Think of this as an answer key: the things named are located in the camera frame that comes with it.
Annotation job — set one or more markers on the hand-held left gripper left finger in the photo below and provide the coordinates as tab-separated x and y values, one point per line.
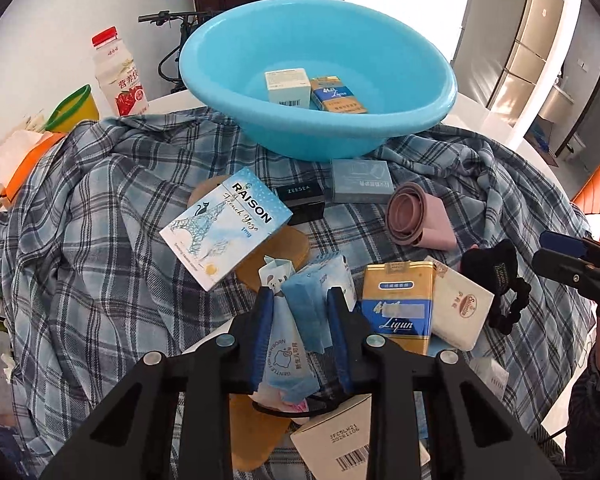
262	340

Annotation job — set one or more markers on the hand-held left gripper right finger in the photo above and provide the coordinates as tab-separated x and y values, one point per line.
341	340

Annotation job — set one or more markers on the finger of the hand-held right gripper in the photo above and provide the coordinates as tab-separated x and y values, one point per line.
562	241
570	270

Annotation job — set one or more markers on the yellow cigarette pack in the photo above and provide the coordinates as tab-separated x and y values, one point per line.
337	95
397	310

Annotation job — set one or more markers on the beige barcode box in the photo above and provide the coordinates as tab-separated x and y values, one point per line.
340	440

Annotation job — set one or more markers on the pink collapsible cup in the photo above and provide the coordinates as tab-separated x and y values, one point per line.
425	220

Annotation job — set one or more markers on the white blue small box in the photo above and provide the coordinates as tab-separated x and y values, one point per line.
287	87

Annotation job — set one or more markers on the blue plastic basin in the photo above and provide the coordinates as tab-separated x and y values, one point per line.
230	60

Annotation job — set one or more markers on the white paper tag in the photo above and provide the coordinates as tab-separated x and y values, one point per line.
599	227

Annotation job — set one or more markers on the black scrunchie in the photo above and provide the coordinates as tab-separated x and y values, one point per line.
490	265

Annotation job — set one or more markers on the white tissue pack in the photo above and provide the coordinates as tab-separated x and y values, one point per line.
462	310

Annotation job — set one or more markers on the blue white printed box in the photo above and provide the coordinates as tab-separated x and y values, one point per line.
225	230

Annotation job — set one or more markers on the white box red print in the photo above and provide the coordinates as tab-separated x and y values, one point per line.
490	377

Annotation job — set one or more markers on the beige sink cabinet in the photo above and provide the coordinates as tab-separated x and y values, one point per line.
560	102

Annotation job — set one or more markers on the black small box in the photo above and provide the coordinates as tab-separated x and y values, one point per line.
300	200

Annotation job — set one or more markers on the grey blue flat box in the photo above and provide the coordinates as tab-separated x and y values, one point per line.
362	182

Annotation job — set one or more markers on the blue plaid shirt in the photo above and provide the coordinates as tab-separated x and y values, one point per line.
105	260

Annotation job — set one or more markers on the silver refrigerator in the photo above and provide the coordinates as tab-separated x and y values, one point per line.
530	35

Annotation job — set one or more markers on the orange tissue box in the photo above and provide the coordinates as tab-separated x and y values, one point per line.
25	165

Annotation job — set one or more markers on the red cap drink bottle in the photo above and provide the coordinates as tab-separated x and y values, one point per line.
120	80

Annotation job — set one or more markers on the yellow green cup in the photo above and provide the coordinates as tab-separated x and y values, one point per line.
75	107

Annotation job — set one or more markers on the clear snack bag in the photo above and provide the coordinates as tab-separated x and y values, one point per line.
0	160

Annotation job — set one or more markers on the black bicycle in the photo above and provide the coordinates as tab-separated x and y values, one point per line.
180	25

